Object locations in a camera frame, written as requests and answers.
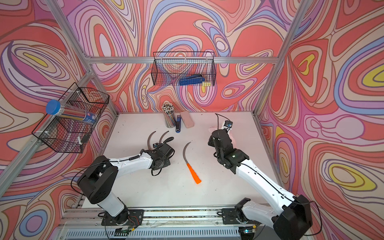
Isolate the wooden handle sickle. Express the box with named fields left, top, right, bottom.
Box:
left=159, top=131, right=169, bottom=143
left=147, top=131, right=156, bottom=150

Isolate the pink terry rag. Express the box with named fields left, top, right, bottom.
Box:
left=209, top=122, right=237, bottom=148

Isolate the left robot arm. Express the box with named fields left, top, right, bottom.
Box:
left=77, top=143, right=175, bottom=225

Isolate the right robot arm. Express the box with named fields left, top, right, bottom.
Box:
left=208, top=129, right=313, bottom=240

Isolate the blue stapler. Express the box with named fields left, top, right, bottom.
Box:
left=176, top=115, right=182, bottom=133

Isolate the pink rectangular box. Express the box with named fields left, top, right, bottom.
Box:
left=180, top=111, right=195, bottom=129

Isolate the cup of coloured pencils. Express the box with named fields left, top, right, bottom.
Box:
left=162, top=103, right=176, bottom=128

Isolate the yellow item in basket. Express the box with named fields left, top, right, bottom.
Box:
left=201, top=82, right=212, bottom=87

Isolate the blue tool in basket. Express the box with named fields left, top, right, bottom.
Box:
left=179, top=75, right=206, bottom=86

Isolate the blue cap pencil tube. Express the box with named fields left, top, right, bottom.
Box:
left=46, top=100, right=97, bottom=125

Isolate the orange handle sickle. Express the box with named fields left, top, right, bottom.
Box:
left=182, top=141, right=202, bottom=185

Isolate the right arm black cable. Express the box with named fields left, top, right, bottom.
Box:
left=214, top=113, right=323, bottom=238

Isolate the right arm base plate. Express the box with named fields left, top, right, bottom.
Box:
left=217, top=208, right=261, bottom=226

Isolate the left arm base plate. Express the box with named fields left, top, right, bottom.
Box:
left=102, top=209, right=144, bottom=227

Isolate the black wire basket back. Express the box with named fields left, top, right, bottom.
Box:
left=151, top=51, right=217, bottom=86

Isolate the black wire basket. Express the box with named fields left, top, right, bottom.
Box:
left=151, top=51, right=217, bottom=86
left=32, top=83, right=110, bottom=154

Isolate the black wire basket left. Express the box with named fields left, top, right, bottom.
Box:
left=32, top=83, right=110, bottom=154

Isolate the aluminium front rail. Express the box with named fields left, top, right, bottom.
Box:
left=59, top=206, right=307, bottom=224

